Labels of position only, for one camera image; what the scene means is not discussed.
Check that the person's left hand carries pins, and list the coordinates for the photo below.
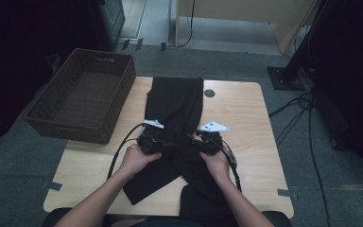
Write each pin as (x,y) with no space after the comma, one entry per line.
(135,160)

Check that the black round table grommet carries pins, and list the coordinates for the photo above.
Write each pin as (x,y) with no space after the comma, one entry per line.
(209,93)

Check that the black metal stand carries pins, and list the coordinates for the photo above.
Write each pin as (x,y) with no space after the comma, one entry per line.
(283,78)

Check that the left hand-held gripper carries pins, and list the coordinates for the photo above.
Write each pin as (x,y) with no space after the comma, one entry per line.
(152,140)

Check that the black pants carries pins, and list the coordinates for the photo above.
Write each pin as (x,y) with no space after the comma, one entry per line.
(173,104)

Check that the person's right hand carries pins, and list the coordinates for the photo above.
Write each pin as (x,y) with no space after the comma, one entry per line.
(219,165)

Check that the brown woven basket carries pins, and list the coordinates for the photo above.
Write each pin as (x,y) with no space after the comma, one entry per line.
(85,94)

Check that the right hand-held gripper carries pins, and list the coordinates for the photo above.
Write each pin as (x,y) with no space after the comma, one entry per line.
(209,142)

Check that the dark curtain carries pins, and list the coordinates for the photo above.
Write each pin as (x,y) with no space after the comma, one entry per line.
(356,78)
(19,47)

